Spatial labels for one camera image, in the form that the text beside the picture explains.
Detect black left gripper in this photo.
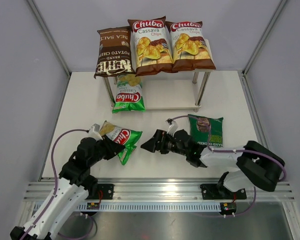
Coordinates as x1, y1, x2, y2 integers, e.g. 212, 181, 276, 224
88, 134, 125, 167

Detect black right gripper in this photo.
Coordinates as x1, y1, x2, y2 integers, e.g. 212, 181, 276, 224
141, 128, 189, 156

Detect green Chuba bag sideways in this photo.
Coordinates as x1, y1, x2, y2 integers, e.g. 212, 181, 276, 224
99, 121, 143, 166

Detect green Chuba bag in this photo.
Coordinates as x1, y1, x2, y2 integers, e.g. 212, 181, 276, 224
112, 74, 146, 114

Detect green Real chips bag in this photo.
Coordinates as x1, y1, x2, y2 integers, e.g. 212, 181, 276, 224
188, 114, 224, 148

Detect brown Kettle sea salt bag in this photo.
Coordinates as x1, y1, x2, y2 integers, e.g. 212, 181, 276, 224
94, 26, 135, 78

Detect brown Chuba bag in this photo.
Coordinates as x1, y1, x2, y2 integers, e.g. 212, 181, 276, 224
128, 16, 173, 76
166, 21, 216, 72

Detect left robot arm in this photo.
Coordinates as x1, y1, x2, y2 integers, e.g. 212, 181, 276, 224
10, 136, 125, 240

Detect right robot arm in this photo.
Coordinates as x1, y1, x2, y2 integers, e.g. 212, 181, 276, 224
140, 129, 286, 200

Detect white two-tier shelf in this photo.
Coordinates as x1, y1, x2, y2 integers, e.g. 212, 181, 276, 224
99, 38, 215, 114

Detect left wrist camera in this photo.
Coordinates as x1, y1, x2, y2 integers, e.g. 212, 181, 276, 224
87, 123, 102, 141

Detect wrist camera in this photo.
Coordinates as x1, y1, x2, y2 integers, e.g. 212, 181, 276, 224
87, 123, 102, 141
166, 118, 179, 136

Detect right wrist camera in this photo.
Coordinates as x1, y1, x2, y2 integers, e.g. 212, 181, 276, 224
166, 118, 179, 136

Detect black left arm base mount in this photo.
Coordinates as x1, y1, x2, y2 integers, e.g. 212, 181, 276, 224
87, 183, 115, 200

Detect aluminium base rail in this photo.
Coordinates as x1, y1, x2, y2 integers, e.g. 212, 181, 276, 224
23, 178, 296, 203

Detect white slotted cable duct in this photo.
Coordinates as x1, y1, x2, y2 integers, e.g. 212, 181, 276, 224
75, 202, 221, 213

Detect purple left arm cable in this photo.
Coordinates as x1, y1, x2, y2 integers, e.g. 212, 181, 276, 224
19, 128, 95, 240

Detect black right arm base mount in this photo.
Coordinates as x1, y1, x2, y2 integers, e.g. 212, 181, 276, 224
200, 183, 247, 200

